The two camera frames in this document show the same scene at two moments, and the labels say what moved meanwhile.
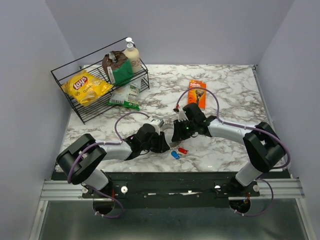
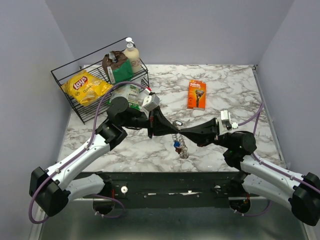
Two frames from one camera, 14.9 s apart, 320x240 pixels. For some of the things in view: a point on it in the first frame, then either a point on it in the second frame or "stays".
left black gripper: [162, 146] to [156, 119]
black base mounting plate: [172, 189] stays
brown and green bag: [118, 67] stays
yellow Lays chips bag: [85, 88] stays
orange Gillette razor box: [198, 96] stays
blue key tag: [175, 155] to [176, 143]
